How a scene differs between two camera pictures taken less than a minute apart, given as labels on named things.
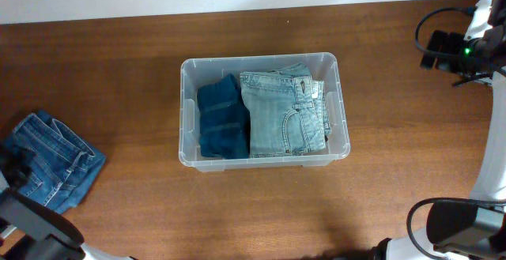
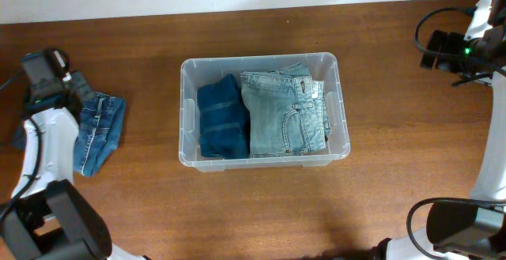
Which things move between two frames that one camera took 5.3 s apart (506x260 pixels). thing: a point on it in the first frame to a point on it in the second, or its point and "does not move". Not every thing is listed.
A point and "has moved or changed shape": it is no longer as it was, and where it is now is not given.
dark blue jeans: [63, 166] has moved or changed shape
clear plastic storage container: [258, 111] does not move
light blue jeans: [288, 111] does not move
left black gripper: [10, 171] to [79, 90]
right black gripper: [453, 43] does not move
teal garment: [224, 121] does not move
